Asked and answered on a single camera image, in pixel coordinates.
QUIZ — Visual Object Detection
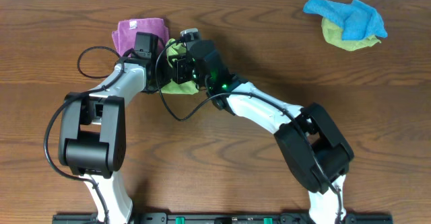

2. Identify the green microfiber cloth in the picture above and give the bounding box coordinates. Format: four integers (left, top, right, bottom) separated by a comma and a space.
162, 44, 199, 95

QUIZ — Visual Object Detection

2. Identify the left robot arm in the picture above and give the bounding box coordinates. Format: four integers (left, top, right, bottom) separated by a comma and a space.
56, 56, 162, 223

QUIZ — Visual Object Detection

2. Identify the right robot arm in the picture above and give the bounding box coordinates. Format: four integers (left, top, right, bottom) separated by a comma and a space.
169, 39, 354, 223

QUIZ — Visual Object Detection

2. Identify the folded purple cloth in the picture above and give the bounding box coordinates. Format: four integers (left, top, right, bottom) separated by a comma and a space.
112, 18, 169, 55

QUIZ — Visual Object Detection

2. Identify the crumpled blue cloth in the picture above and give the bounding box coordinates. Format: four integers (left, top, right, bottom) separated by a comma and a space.
303, 0, 388, 40

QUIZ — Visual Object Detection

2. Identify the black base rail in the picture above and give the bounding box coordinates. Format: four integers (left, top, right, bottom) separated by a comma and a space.
51, 211, 394, 224

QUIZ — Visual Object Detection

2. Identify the black right camera cable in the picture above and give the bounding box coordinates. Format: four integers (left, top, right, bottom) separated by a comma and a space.
154, 37, 346, 224

